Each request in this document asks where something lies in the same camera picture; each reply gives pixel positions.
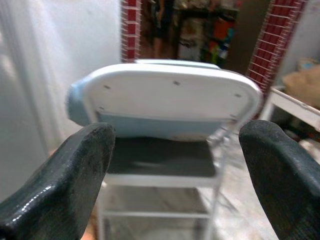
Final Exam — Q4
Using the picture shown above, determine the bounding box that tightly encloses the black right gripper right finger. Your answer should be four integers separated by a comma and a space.
238, 119, 320, 240

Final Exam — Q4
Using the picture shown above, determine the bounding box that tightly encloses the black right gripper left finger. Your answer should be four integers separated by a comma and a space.
0, 122, 117, 240

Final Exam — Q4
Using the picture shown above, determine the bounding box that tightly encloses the white wooden table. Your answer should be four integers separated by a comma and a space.
259, 85, 320, 131

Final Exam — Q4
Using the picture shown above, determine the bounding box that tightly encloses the brown sack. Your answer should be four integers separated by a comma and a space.
282, 58, 320, 109

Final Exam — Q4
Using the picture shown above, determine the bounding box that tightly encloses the white folding chair blue cushion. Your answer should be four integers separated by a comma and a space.
65, 59, 265, 240

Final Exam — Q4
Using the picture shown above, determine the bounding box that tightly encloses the orange package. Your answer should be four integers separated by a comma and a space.
213, 18, 236, 39

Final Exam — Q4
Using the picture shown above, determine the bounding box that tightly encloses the white plastic container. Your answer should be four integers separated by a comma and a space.
178, 24, 204, 61

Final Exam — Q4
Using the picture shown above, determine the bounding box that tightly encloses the person in dark clothes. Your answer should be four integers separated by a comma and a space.
149, 0, 176, 60

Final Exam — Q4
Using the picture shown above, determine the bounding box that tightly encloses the dark cluttered shelf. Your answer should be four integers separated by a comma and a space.
174, 0, 239, 65

